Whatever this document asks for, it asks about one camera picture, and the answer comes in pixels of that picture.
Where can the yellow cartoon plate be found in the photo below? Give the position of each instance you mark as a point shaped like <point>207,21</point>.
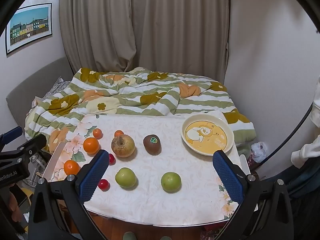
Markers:
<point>207,135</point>

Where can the grey patterned pillow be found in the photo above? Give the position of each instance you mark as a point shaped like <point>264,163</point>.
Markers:
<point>57,86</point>

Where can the wall poster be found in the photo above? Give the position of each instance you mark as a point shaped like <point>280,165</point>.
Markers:
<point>28,28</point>

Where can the person's left hand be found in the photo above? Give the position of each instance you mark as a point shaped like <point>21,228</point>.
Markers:
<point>14,207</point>

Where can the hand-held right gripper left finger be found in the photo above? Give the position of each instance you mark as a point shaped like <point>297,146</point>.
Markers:
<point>93,177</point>

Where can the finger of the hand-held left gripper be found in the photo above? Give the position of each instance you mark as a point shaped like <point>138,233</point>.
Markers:
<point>12,133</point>
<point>32,143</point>

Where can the beige curtain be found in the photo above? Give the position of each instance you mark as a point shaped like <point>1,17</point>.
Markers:
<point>150,25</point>

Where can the person's green-socked foot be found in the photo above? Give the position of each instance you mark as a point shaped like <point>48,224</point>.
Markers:
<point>129,235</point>
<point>165,238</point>

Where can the red cherry tomato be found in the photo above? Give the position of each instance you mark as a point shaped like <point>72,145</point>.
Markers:
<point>111,158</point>
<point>103,184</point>

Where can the small orange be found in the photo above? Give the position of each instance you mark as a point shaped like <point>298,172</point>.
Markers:
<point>97,133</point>
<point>119,132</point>

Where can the white floral tablecloth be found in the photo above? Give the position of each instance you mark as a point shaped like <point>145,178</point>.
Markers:
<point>155,165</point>

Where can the white table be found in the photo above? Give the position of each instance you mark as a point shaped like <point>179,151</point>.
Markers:
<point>53,162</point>

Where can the white plastic bag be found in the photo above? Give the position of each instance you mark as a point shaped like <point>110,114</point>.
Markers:
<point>258,150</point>

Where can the large orange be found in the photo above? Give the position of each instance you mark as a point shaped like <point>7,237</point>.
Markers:
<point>91,145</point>
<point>71,167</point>

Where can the grey padded headboard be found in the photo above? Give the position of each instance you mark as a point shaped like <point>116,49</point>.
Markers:
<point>30,85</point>

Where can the yellowish apple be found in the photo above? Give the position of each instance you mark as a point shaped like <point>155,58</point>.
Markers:
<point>123,146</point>

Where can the green round fruit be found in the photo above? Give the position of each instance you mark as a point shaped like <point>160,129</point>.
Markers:
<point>170,182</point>
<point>125,177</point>

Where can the brown kiwi with sticker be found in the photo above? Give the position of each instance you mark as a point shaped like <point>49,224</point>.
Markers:
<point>151,145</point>

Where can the green striped floral blanket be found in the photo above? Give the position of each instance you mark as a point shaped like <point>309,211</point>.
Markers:
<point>150,100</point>

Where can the person's dark trousers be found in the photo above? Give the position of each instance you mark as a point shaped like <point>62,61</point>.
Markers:
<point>300,187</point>

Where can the small cardboard box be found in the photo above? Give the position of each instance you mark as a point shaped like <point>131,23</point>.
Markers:
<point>36,102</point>

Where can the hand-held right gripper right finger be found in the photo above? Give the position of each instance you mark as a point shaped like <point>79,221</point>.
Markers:
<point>228,177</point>

